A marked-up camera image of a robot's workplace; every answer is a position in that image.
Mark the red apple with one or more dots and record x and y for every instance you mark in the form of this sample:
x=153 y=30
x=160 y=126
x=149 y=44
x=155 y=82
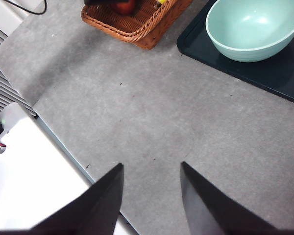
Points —
x=124 y=7

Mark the grey ribbed panel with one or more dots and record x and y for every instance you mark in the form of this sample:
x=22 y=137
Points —
x=2 y=85

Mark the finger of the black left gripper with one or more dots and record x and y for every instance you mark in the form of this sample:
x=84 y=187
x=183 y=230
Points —
x=100 y=2

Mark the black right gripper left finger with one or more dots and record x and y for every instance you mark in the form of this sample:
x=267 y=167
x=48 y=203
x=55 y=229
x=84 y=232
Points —
x=88 y=210

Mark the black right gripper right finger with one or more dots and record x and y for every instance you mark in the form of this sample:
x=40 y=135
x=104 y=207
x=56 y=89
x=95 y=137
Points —
x=210 y=210

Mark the yellow banana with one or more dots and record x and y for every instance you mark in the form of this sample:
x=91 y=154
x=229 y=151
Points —
x=159 y=3

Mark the black rectangular tray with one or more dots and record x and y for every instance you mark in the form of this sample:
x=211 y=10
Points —
x=279 y=73

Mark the teal ribbed bowl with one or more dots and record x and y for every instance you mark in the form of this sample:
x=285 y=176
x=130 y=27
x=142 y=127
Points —
x=250 y=27

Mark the brown wicker basket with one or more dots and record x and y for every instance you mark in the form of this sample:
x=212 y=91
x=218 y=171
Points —
x=134 y=24

